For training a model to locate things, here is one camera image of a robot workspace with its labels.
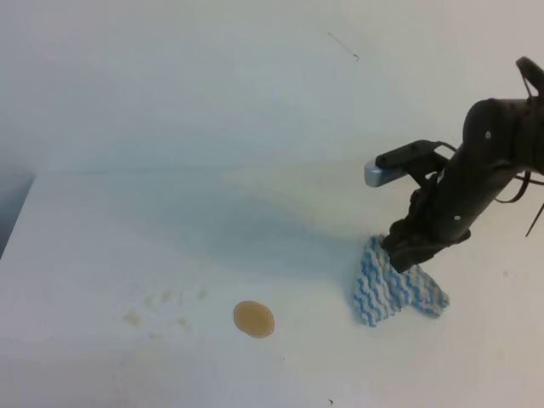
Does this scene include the blue white striped rag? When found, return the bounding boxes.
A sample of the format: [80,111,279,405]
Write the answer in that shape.
[353,235,450,327]

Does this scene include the brown coffee stain puddle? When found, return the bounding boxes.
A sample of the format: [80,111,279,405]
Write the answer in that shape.
[233,301,275,338]

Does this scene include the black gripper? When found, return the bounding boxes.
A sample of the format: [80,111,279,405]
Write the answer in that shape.
[383,146,521,272]

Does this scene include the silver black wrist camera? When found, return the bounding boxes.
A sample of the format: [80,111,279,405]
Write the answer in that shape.
[364,139,456,188]

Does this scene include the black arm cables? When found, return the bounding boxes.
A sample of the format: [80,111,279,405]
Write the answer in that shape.
[495,57,544,237]

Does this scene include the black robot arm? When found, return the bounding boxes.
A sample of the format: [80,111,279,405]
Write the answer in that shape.
[376,56,543,272]

